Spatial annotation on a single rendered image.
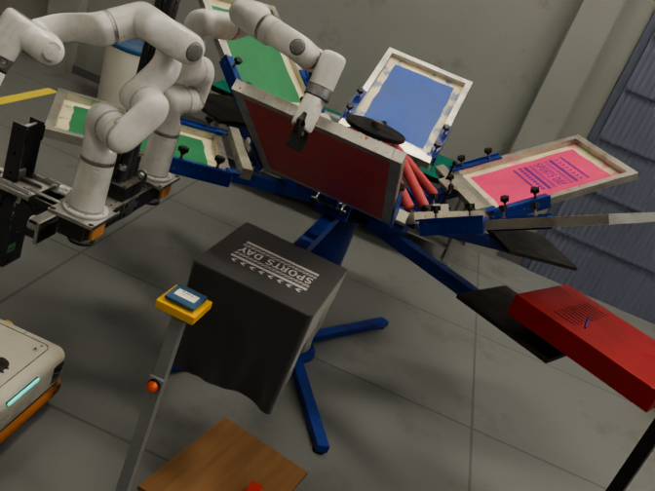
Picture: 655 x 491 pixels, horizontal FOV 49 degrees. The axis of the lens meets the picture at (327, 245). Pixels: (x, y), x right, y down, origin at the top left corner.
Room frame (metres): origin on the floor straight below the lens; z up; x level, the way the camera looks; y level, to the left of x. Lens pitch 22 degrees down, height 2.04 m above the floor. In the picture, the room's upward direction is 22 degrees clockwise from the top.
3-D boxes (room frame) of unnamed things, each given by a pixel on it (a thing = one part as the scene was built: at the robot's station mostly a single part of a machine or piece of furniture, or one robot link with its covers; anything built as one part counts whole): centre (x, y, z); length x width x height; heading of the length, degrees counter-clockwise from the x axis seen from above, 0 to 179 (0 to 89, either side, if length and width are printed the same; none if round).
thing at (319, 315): (2.32, -0.06, 0.74); 0.46 x 0.04 x 0.42; 172
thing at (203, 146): (3.11, 0.83, 1.05); 1.08 x 0.61 x 0.23; 112
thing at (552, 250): (3.70, -0.62, 0.91); 1.34 x 0.41 x 0.08; 112
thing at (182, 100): (2.25, 0.64, 1.37); 0.13 x 0.10 x 0.16; 157
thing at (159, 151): (2.25, 0.66, 1.21); 0.16 x 0.13 x 0.15; 86
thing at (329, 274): (2.34, 0.15, 0.95); 0.48 x 0.44 x 0.01; 172
